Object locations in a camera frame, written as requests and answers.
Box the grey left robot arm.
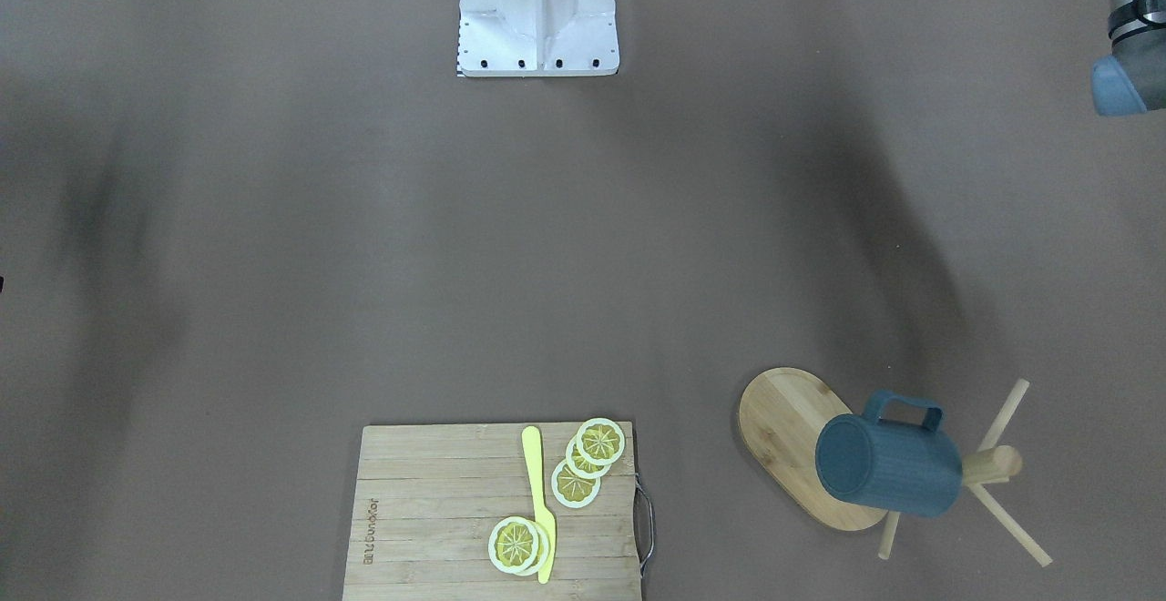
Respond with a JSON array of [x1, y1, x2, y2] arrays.
[[1090, 0, 1165, 117]]

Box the lemon slice middle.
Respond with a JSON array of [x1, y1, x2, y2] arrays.
[[521, 522, 552, 576]]

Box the yellow plastic knife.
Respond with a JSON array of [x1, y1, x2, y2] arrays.
[[521, 425, 557, 585]]

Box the lemon slice top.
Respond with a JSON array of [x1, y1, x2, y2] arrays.
[[574, 417, 628, 467]]

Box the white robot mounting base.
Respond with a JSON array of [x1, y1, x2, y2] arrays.
[[455, 0, 620, 78]]

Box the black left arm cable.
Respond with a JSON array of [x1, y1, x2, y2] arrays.
[[1108, 0, 1166, 37]]

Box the wooden cup storage rack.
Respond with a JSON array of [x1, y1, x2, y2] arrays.
[[737, 366, 1053, 566]]

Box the bamboo cutting board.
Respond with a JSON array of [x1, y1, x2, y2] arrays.
[[343, 420, 654, 600]]

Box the blue cup yellow inside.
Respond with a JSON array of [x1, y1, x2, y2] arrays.
[[813, 390, 963, 517]]

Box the lemon slice front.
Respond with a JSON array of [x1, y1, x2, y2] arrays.
[[487, 515, 543, 576]]

